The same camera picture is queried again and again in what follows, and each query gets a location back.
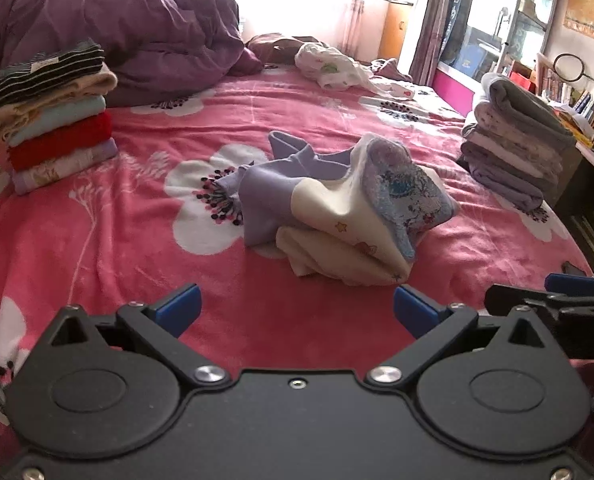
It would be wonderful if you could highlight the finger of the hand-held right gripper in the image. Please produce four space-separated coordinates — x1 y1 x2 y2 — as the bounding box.
544 273 594 306
484 284 594 321

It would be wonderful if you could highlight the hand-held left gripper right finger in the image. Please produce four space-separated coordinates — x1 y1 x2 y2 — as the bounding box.
367 284 548 388

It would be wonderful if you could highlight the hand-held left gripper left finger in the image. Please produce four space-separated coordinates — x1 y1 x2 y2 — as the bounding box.
42 283 230 388

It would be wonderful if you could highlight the lilac and cream sweatshirt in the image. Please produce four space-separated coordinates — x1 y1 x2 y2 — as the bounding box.
216 131 460 287

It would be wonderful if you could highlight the stack of grey-lilac folded clothes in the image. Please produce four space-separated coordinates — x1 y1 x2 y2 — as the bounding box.
456 73 578 212

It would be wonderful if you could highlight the pink floral blanket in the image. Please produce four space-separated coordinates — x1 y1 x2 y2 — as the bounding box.
0 62 594 461

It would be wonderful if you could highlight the row of books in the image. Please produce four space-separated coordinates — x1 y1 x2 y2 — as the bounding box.
537 52 594 133

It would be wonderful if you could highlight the lilac floral folded garment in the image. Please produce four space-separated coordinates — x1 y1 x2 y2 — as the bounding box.
11 137 119 196

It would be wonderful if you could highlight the red folded garment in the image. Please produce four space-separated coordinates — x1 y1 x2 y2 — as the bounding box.
8 110 114 172

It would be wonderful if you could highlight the magenta panel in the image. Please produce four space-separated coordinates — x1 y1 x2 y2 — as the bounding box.
433 67 479 117

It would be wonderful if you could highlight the light blue folded garment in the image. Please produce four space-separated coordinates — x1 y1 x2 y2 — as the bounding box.
4 95 108 148

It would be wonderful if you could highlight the beige folded garment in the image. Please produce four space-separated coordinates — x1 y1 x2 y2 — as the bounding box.
0 69 119 142

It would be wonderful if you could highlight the mauve crumpled cloth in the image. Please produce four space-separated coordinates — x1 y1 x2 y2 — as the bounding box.
369 58 414 82

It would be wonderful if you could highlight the white printed garment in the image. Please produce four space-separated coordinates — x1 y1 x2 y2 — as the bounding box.
295 42 420 101

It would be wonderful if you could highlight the glass display cabinet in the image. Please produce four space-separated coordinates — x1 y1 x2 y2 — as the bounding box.
442 0 562 83

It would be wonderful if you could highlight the black striped folded garment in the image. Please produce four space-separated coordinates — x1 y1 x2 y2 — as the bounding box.
0 39 106 110

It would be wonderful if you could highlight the maroon crumpled cloth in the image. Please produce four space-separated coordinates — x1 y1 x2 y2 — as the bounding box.
247 33 322 66

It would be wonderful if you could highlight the wooden cabinet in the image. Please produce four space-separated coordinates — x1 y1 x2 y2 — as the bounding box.
378 0 415 63

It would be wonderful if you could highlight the purple duvet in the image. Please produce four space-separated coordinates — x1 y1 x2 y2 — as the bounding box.
0 0 265 108

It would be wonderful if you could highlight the purple curtain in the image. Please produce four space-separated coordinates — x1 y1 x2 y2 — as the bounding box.
408 0 465 86

